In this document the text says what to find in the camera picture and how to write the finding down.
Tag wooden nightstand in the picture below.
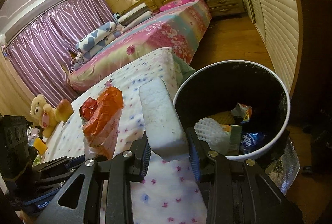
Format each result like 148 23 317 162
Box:
205 0 245 17

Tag blue plastic wrapper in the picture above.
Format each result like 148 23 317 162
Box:
239 132 265 154

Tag louvered wardrobe doors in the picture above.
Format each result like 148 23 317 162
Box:
250 0 299 89

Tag blue heart folded quilt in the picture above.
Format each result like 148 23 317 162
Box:
75 21 122 62

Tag red snack bag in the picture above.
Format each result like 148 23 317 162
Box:
79 97 97 122

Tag pink drink pouch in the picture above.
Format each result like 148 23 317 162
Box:
105 79 113 87

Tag pink pillow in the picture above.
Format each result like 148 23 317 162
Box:
159 0 196 12

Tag large bed colourful sheet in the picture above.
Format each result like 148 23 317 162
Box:
67 0 212 92

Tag orange plastic bag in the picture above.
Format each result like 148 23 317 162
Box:
81 86 124 160

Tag white round trash bin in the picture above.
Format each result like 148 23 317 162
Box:
173 60 290 162

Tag green milk carton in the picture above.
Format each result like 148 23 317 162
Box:
221 125 242 156

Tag orange plush toy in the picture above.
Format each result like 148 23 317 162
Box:
55 99 74 122

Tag white foam block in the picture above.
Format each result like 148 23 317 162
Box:
139 78 189 162

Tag white foam fruit net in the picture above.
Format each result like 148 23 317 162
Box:
194 117 230 155

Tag yellow foam fruit net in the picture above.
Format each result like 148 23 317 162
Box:
209 111 235 125

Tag cream teddy bear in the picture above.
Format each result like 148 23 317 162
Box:
30 94 59 138

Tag orange blue snack wrapper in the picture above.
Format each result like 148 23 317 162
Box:
231 103 253 123

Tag white floral spotted blanket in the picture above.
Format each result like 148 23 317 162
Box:
43 48 207 223

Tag orange yellow cup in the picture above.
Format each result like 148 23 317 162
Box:
33 138 48 156

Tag purple satin curtain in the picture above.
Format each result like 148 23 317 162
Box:
6 0 112 106

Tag striped stacked pillows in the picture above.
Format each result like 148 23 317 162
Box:
118 3 150 26

